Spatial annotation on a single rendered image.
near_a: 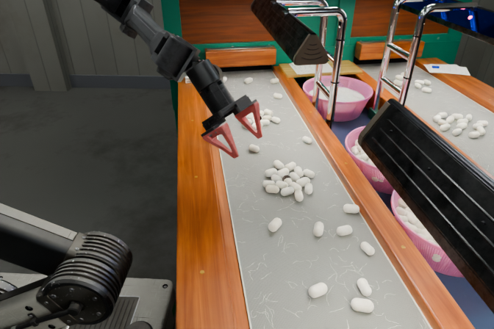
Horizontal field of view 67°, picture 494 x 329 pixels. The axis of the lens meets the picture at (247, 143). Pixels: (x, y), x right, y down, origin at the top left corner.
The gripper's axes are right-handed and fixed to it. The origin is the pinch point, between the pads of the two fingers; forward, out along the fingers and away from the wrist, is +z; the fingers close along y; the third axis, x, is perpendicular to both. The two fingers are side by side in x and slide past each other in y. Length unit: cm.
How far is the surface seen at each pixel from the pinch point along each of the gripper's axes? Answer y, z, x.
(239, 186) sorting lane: -5.1, 9.6, -15.2
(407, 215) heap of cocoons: -16.8, 34.3, 14.8
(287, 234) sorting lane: 3.5, 21.3, -1.0
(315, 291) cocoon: 15.0, 27.0, 9.0
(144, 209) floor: -40, 12, -128
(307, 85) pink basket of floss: -74, 1, -24
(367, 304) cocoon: 12.7, 32.4, 15.7
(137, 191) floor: -49, 3, -140
